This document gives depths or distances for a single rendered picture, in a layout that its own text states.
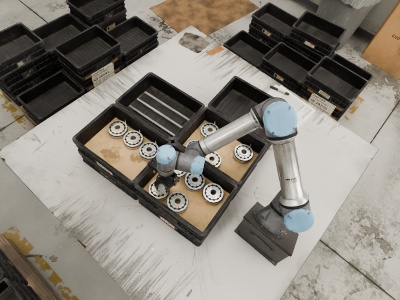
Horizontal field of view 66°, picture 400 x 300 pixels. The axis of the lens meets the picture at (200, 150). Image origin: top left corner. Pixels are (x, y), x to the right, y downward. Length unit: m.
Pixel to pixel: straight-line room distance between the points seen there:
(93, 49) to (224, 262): 1.91
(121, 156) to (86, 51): 1.25
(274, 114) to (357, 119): 2.26
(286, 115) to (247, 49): 2.04
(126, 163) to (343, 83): 1.90
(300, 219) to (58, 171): 1.25
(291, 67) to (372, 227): 1.47
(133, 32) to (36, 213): 1.70
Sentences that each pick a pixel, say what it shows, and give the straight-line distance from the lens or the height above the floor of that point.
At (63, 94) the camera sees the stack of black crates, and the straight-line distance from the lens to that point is 2.72.
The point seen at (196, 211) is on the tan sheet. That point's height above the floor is 0.83.
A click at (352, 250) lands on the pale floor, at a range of 2.67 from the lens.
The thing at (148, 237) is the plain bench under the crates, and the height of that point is 0.70.
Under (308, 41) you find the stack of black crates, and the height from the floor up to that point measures 0.54.
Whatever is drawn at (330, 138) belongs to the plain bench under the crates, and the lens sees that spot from 2.10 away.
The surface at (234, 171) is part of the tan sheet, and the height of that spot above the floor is 0.83.
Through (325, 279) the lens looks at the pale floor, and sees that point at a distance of 2.52.
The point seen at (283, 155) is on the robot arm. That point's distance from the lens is 1.19.
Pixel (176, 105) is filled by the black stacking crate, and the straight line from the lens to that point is 1.81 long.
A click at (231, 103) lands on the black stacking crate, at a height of 0.83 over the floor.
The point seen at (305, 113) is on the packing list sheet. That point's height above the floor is 0.70.
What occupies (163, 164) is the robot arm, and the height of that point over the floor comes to 1.16.
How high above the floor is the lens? 2.24
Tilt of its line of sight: 59 degrees down
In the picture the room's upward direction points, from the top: 10 degrees clockwise
